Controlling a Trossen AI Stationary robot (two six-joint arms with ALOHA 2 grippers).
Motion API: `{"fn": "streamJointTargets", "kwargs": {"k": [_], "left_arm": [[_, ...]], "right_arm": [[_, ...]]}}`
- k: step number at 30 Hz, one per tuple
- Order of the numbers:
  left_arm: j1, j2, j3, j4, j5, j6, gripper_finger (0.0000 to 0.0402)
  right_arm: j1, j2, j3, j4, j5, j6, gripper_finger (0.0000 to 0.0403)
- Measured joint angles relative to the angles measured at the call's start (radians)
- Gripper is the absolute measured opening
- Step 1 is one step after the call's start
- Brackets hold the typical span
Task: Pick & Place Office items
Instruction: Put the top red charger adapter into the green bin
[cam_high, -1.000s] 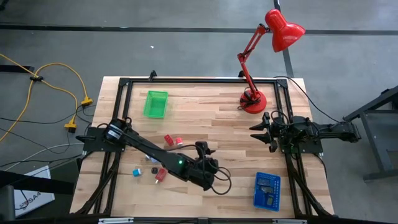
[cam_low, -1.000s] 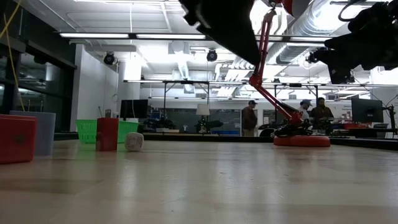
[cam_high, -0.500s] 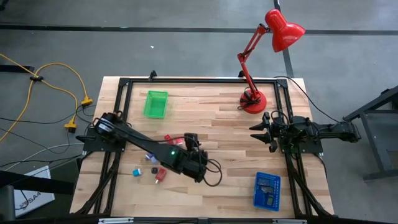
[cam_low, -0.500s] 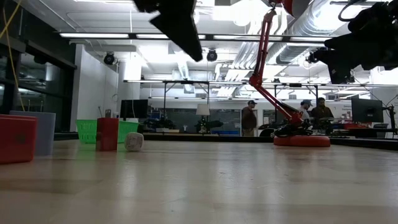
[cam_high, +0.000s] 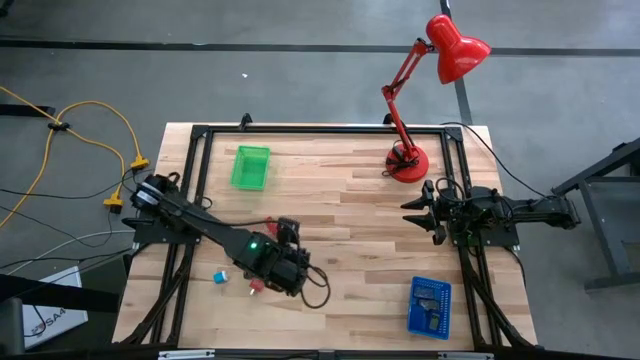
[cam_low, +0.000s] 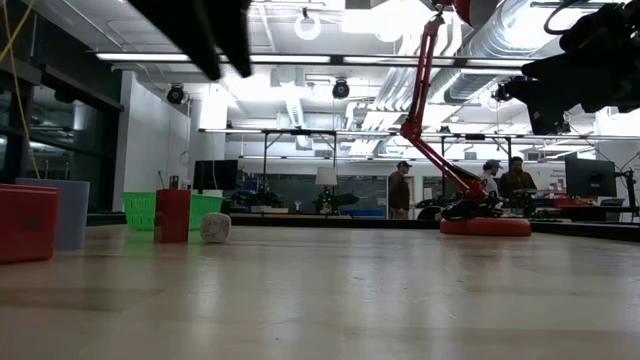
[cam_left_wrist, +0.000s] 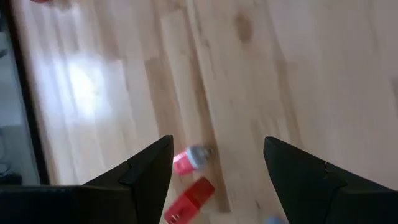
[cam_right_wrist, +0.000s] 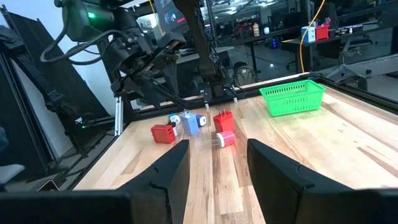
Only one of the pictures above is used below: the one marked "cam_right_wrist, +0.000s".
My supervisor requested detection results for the silver aluminium bracket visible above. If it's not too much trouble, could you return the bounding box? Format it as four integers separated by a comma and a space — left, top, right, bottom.
114, 95, 124, 137

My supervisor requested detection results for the red storage bin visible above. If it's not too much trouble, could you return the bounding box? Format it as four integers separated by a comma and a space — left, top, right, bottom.
315, 24, 330, 41

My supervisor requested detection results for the white blue box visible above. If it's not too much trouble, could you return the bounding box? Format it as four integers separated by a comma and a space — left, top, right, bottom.
300, 26, 317, 43

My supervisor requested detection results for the green plastic basket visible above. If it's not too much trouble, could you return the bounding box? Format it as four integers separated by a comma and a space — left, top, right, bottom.
259, 79, 326, 118

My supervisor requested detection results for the small blue round adapter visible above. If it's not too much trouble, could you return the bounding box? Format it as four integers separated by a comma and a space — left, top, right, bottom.
195, 114, 208, 128

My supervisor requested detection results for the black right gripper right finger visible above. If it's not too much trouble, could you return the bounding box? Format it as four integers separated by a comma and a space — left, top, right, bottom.
247, 138, 374, 224

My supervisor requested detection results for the black clamp with white tip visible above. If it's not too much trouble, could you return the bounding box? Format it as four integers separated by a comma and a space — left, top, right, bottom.
200, 86, 213, 110
224, 83, 239, 105

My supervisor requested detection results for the grey backpack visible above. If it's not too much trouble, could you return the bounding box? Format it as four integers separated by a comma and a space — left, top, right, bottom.
233, 61, 257, 86

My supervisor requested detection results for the pink white wall charger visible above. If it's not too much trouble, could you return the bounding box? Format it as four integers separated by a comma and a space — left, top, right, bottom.
211, 129, 236, 149

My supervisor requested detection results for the black frame clamp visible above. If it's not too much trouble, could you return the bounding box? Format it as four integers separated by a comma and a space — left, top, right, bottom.
335, 73, 369, 91

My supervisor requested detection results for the light blue wall charger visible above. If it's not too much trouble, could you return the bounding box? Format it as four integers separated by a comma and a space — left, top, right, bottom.
180, 109, 200, 137

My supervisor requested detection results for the large red wall charger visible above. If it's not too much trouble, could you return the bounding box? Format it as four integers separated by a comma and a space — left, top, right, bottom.
150, 124, 177, 144

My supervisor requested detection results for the yellow hanging cable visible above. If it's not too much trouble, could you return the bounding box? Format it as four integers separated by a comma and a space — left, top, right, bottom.
298, 0, 326, 74

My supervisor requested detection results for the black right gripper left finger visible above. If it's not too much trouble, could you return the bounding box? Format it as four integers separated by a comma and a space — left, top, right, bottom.
118, 139, 191, 224

